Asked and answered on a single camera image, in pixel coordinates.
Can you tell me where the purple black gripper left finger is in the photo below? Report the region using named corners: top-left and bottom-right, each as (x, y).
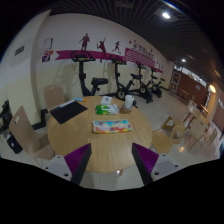
top-left (44, 143), bottom-right (93, 186)

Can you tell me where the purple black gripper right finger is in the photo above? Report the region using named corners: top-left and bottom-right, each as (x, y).
top-left (131, 142), bottom-right (181, 186)

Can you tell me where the colourful folded towel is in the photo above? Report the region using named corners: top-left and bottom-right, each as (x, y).
top-left (92, 119), bottom-right (132, 134)

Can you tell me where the round wooden table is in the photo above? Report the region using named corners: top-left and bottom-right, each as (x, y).
top-left (47, 96), bottom-right (152, 173)

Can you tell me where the wooden chair right of table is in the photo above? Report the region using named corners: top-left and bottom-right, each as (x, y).
top-left (152, 116), bottom-right (185, 154)

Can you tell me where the black laptop sleeve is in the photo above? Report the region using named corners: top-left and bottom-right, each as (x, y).
top-left (50, 101), bottom-right (86, 124)

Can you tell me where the round cork coaster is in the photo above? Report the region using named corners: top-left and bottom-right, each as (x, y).
top-left (119, 106), bottom-right (131, 114)

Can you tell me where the green wet wipes pack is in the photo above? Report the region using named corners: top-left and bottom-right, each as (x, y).
top-left (95, 104), bottom-right (119, 115)

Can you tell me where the wooden chair left front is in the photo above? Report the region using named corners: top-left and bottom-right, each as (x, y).
top-left (9, 106), bottom-right (55, 160)

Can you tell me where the white paper cup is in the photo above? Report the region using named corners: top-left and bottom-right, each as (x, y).
top-left (125, 95), bottom-right (134, 109)

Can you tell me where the blue orange pen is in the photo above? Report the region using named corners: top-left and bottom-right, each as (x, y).
top-left (74, 98), bottom-right (86, 102)

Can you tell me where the white tissue packet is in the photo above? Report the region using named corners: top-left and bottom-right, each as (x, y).
top-left (101, 96), bottom-right (112, 105)

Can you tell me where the black exercise bike middle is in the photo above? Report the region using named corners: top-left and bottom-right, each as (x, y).
top-left (109, 54), bottom-right (154, 104)

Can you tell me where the black exercise bike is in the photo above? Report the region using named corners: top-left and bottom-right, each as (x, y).
top-left (147, 67), bottom-right (164, 98)
top-left (70, 50), bottom-right (109, 98)
top-left (109, 54), bottom-right (154, 104)

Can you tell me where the wooden chair behind table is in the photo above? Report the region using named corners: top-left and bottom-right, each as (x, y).
top-left (43, 83), bottom-right (65, 111)

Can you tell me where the black exercise bike right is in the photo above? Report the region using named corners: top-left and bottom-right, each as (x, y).
top-left (147, 67), bottom-right (164, 98)

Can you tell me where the black exercise bike left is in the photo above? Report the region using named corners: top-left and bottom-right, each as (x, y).
top-left (70, 50), bottom-right (109, 98)

